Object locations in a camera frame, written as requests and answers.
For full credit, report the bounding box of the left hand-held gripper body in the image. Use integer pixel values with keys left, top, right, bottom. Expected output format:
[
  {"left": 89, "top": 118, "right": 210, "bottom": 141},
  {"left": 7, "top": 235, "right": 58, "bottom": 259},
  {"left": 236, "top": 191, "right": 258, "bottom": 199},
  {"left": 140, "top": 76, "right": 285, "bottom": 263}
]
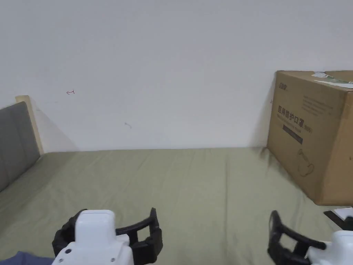
[{"left": 53, "top": 209, "right": 135, "bottom": 265}]

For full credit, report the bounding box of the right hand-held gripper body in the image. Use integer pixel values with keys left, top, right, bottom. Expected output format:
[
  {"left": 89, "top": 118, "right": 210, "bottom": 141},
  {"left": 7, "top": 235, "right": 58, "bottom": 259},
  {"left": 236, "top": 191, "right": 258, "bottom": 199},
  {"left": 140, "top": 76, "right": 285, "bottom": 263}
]
[{"left": 306, "top": 230, "right": 353, "bottom": 265}]

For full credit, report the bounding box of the black flat device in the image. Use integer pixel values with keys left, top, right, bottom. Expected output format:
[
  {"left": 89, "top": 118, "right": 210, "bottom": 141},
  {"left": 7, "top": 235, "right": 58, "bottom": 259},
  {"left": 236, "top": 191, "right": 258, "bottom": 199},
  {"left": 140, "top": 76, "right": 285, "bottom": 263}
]
[{"left": 324, "top": 207, "right": 353, "bottom": 222}]

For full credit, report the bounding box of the dark blue garment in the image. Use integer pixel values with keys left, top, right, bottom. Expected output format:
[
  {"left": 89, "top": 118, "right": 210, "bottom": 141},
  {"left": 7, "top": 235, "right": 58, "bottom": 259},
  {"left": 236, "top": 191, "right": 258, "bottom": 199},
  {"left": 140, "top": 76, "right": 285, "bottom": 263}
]
[{"left": 0, "top": 251, "right": 56, "bottom": 265}]

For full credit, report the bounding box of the bed with pale green sheet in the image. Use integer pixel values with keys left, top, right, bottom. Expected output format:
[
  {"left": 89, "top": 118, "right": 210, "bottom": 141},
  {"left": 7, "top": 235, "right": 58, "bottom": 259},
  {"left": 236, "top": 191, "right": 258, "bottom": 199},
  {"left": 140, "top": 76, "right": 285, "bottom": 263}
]
[{"left": 0, "top": 148, "right": 353, "bottom": 265}]

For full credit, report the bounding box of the brown cardboard carton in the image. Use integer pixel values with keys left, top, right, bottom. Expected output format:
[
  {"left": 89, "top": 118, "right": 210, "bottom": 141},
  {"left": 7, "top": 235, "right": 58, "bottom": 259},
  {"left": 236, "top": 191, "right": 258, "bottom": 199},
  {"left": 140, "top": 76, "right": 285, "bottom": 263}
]
[{"left": 266, "top": 70, "right": 353, "bottom": 206}]

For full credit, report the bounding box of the grey padded headboard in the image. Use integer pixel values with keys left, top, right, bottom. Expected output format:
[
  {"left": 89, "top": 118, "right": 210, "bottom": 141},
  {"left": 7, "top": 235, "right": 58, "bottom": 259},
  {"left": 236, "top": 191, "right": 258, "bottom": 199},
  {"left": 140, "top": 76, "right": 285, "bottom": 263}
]
[{"left": 0, "top": 95, "right": 45, "bottom": 194}]

